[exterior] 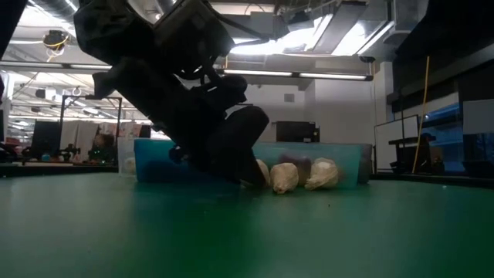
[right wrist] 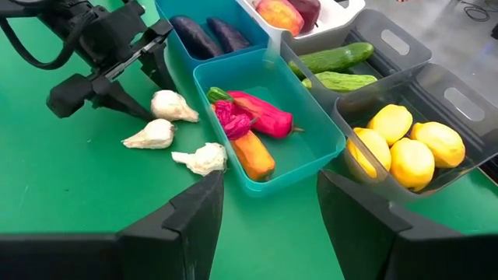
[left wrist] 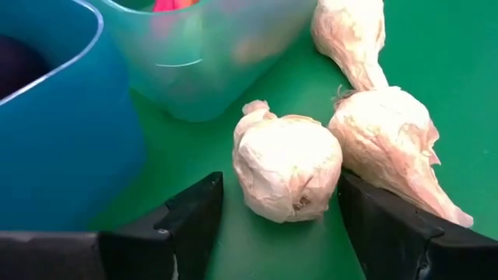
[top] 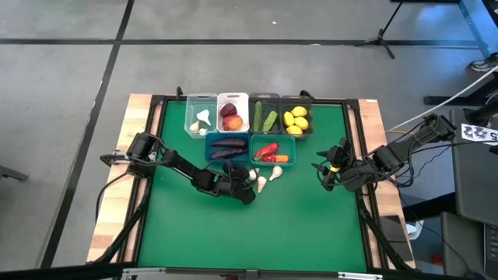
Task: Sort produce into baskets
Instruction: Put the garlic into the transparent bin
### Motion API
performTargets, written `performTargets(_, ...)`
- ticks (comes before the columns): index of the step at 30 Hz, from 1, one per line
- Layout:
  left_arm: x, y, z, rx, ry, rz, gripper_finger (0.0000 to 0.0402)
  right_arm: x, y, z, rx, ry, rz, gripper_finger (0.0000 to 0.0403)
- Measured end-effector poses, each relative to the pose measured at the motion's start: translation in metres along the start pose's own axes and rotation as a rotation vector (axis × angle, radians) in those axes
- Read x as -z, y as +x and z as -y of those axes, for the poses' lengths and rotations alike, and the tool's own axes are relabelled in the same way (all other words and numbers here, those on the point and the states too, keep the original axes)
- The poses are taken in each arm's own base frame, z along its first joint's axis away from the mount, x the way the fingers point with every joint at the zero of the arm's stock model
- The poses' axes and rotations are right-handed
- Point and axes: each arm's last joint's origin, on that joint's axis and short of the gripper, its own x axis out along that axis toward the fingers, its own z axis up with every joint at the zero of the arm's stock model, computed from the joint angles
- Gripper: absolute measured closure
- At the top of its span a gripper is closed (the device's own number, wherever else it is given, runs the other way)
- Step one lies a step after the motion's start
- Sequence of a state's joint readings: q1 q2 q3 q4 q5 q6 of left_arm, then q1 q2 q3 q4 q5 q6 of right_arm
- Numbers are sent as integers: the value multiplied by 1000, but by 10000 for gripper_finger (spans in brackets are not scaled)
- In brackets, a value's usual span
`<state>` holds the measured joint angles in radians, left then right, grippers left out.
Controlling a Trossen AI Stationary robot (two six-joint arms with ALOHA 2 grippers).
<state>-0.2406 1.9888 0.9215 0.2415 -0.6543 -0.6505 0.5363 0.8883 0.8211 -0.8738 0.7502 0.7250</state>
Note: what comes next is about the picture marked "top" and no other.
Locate grey chair leg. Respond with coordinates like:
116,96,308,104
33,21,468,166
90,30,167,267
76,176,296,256
0,164,30,183

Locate person's shoe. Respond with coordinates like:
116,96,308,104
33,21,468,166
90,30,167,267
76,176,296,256
469,52,498,73

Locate black desk leg frame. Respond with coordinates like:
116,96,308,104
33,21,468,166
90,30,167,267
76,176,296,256
391,0,498,106

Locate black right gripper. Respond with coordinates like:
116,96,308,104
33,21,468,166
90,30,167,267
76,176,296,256
310,136,352,191

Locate white numbered tag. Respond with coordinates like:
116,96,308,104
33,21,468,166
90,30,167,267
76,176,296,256
461,122,498,147

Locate white floor cable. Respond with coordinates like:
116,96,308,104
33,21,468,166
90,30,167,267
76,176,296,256
384,65,498,133

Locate black tripod stand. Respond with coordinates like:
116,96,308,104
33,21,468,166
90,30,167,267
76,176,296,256
352,0,406,60

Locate long red pepper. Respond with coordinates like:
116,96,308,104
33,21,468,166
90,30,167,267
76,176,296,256
254,142,280,157

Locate white plastic bin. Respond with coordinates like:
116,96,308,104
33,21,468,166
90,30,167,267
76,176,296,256
216,92,251,134

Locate black keyboard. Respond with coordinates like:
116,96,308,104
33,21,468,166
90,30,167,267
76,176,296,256
483,223,498,275

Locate blue plastic bin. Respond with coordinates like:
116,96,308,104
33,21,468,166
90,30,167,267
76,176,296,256
205,133,251,165

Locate dark grey plastic bin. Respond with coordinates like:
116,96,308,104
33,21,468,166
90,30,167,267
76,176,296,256
248,92,282,135
279,93,314,140

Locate green table mat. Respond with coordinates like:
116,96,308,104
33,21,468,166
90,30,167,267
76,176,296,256
138,100,369,272

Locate black monitor mount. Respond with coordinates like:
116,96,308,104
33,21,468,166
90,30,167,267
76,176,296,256
465,99,498,126

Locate short light green cucumber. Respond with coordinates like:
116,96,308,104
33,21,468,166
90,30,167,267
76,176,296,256
261,110,279,133

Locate silver frame bracket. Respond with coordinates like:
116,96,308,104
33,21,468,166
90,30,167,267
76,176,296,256
121,266,167,278
337,271,384,280

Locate dark grey cabinet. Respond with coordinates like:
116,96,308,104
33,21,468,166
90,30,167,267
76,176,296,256
449,107,498,227

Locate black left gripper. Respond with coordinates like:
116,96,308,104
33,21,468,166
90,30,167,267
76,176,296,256
216,162,258,206

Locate clear plastic bin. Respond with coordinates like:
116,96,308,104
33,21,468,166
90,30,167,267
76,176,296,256
184,93,219,139

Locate white cup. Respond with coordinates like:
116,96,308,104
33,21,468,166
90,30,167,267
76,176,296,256
405,219,426,241

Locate red orange apple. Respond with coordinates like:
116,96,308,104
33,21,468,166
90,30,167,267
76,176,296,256
222,114,244,132

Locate long dark green cucumber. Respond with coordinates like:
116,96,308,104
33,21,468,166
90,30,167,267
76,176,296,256
252,100,265,132

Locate black aluminium rig frame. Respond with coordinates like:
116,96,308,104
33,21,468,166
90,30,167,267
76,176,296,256
0,86,419,280

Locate white garlic cloves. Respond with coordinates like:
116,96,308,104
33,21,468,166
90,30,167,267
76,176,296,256
196,108,212,126

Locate black floor cable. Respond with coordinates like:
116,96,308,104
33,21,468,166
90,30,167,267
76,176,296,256
94,170,133,223

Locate teal plastic bin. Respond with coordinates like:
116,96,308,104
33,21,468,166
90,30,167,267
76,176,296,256
250,134,297,167

